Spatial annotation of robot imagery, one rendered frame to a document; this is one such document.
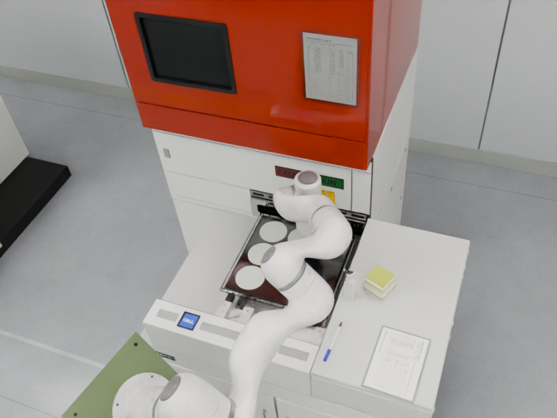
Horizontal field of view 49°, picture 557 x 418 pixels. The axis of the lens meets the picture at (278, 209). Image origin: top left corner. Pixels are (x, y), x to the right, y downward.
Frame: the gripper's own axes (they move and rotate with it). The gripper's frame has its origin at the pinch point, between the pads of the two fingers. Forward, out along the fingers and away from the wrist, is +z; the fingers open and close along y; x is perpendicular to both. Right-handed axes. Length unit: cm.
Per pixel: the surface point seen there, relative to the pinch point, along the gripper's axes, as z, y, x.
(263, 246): 2.0, -11.3, -12.8
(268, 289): 2.1, 4.8, -22.4
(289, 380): 3.9, 34.3, -36.1
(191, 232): 29, -58, -20
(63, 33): 45, -286, 11
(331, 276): 2.1, 14.0, -2.9
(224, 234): 10.0, -31.8, -17.3
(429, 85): 43, -76, 144
